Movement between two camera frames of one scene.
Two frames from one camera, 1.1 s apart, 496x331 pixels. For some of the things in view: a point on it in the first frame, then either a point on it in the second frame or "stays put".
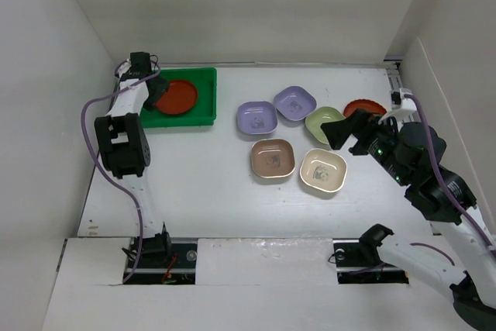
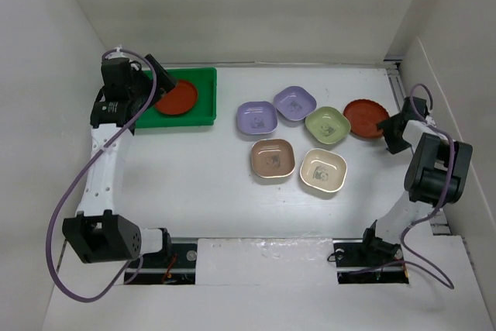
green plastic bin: (204, 111) stays put
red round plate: (180, 97) stays put
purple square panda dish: (294, 103) stays put
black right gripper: (357, 122) -> (394, 145)
